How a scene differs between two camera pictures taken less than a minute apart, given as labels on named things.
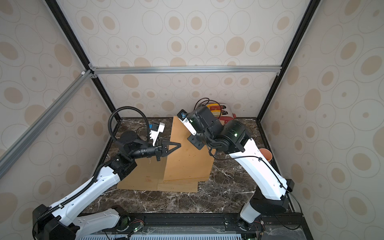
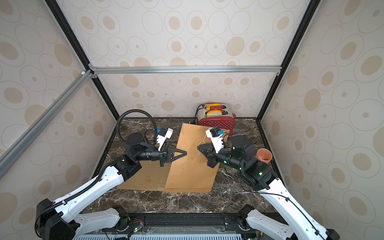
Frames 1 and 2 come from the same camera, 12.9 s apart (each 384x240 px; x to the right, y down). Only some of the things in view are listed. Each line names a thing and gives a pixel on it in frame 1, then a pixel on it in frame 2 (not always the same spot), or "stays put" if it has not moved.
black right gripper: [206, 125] to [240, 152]
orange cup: [267, 154] stays put
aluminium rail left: [9, 156] stays put
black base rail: [133, 225] stays put
